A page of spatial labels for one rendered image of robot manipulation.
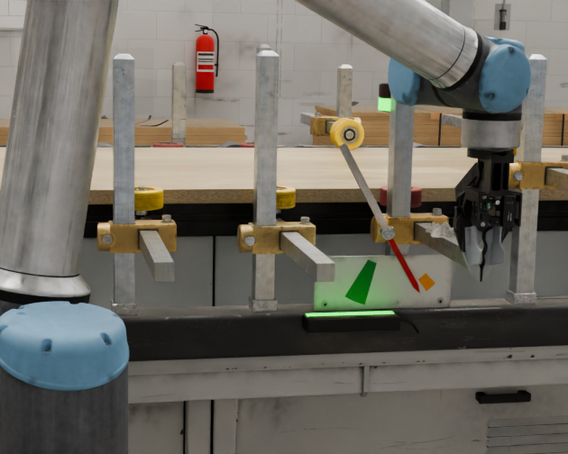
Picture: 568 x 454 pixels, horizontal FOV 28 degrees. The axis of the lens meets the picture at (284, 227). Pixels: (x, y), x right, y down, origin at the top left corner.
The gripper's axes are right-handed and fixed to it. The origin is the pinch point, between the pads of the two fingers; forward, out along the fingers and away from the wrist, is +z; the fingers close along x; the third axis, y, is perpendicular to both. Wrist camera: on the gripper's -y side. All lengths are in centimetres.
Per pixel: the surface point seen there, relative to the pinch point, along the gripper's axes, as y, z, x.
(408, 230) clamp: -28.0, -2.2, -2.7
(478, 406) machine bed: -54, 41, 23
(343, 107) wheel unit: -138, -18, 13
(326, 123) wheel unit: -137, -13, 8
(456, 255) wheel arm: -6.1, -1.7, -1.6
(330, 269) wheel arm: -0.1, -1.0, -24.3
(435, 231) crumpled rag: -14.7, -4.3, -2.3
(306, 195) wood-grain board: -45.6, -6.3, -17.8
